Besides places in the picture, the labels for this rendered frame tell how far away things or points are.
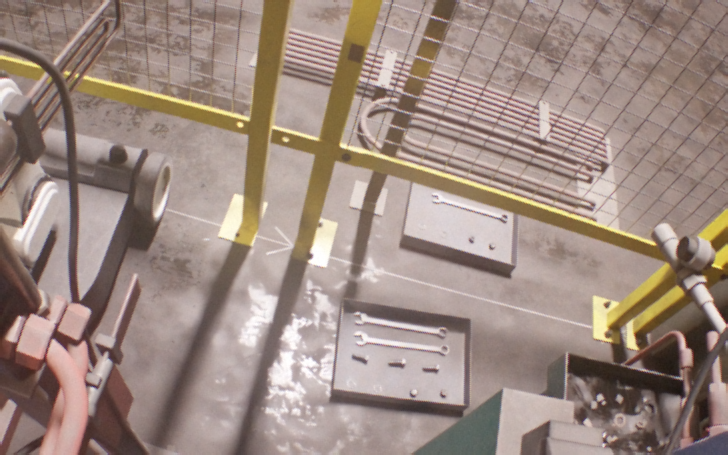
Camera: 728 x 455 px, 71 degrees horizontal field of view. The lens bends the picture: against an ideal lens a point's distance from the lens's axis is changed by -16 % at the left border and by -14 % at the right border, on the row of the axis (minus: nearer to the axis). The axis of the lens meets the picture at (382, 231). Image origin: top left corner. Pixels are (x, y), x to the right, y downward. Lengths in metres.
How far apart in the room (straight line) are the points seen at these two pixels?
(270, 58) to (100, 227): 0.62
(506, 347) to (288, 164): 0.84
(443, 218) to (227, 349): 0.76
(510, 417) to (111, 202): 1.13
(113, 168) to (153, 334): 0.43
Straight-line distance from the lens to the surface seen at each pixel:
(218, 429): 1.44
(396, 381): 1.53
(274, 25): 1.12
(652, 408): 0.91
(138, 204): 1.54
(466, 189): 1.34
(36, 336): 0.50
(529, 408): 0.72
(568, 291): 1.87
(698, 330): 1.82
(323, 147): 1.30
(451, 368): 1.59
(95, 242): 1.47
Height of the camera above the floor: 1.40
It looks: 55 degrees down
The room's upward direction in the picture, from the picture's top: 24 degrees clockwise
